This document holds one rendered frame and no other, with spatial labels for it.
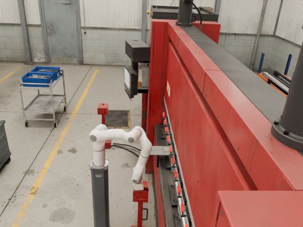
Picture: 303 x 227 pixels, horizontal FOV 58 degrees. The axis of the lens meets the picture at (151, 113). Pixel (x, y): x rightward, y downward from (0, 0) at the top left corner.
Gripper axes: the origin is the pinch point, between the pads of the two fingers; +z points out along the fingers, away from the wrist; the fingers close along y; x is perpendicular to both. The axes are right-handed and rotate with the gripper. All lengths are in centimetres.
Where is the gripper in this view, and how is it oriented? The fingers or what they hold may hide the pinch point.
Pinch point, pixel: (139, 192)
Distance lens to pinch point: 299.4
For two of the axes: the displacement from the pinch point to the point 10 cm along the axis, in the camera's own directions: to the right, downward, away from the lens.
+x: -0.2, 4.3, -9.0
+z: 0.4, 9.0, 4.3
